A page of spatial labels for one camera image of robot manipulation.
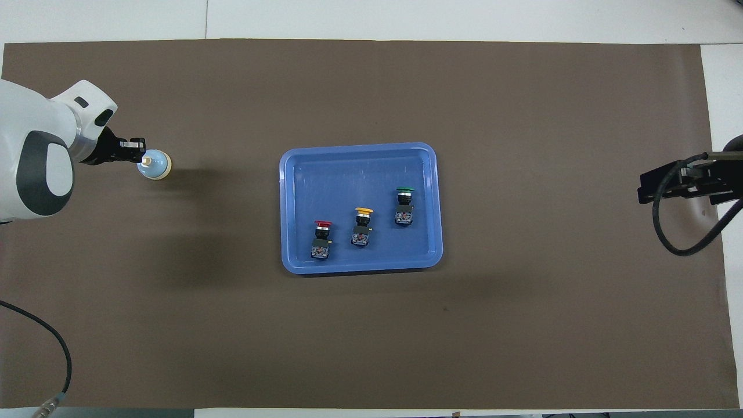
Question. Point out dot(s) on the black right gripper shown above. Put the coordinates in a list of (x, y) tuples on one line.
[(722, 177)]

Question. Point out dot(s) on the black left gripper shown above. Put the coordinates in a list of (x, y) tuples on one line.
[(104, 148)]

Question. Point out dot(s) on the light blue service bell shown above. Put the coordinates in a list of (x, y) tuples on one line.
[(157, 169)]

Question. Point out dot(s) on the red push button switch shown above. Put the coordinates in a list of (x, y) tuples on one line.
[(321, 244)]

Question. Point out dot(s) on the yellow push button switch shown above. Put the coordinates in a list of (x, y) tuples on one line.
[(361, 232)]

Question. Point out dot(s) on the green push button switch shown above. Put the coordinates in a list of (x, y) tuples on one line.
[(404, 215)]

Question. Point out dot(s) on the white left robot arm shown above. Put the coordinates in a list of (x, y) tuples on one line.
[(35, 133)]

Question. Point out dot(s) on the blue plastic tray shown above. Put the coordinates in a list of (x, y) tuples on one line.
[(348, 174)]

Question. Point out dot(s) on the brown table mat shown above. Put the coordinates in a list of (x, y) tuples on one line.
[(232, 325)]

